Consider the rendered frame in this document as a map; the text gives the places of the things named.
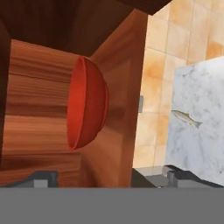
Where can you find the red bowl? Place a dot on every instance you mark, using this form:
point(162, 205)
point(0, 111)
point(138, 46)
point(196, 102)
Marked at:
point(86, 102)

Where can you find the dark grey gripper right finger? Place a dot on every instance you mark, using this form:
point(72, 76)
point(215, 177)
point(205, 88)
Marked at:
point(186, 178)

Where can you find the grey wall socket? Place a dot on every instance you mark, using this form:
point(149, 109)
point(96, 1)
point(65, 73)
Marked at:
point(141, 103)

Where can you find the wooden cupboard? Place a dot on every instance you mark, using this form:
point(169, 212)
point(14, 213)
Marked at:
point(38, 96)

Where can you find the grey box appliance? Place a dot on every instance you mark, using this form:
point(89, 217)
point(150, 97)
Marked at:
point(148, 176)

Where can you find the grey fish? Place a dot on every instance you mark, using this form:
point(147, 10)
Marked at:
point(186, 118)

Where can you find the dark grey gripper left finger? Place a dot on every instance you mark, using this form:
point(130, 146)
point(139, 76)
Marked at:
point(46, 178)

